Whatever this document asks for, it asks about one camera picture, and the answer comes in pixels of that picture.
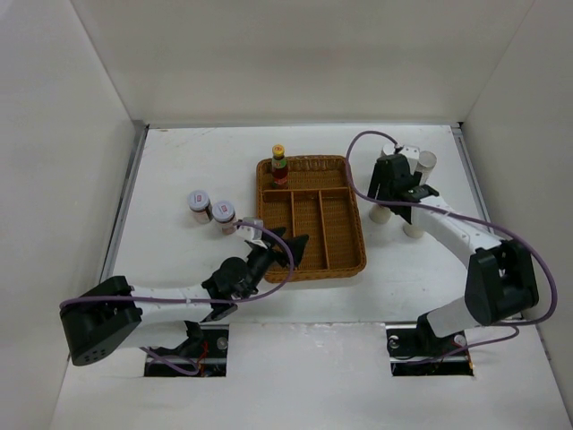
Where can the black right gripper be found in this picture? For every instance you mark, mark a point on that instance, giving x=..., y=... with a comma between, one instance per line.
x=376, y=185

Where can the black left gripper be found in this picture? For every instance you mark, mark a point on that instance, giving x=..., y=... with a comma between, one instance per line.
x=269, y=241

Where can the white shaker silver lid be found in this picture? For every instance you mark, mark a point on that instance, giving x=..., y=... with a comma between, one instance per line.
x=380, y=214

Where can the white bottle black grinder cap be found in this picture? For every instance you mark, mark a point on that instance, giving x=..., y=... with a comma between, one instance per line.
x=413, y=231

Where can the white canister grey lid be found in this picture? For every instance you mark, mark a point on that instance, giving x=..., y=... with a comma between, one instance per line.
x=426, y=162

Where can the sauce jar grey lid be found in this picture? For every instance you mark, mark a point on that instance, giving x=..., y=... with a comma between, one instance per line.
x=224, y=214
x=199, y=204

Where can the red sauce bottle yellow cap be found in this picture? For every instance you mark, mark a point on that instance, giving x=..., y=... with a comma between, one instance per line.
x=279, y=167

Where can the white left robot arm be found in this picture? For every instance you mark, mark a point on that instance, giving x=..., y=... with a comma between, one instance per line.
x=116, y=314

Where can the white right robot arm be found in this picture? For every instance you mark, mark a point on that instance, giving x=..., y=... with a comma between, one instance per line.
x=500, y=280

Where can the brown wicker tray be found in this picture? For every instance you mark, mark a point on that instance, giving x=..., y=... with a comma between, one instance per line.
x=318, y=202

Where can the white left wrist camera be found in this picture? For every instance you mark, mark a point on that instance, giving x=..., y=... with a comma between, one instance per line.
x=249, y=229

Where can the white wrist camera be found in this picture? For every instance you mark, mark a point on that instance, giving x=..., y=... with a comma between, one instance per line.
x=411, y=153
x=249, y=229

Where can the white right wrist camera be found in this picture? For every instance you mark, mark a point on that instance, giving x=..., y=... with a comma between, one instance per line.
x=411, y=153

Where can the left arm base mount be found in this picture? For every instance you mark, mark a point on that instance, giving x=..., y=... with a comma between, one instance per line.
x=202, y=355

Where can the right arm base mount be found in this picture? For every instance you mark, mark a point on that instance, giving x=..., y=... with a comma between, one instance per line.
x=415, y=351

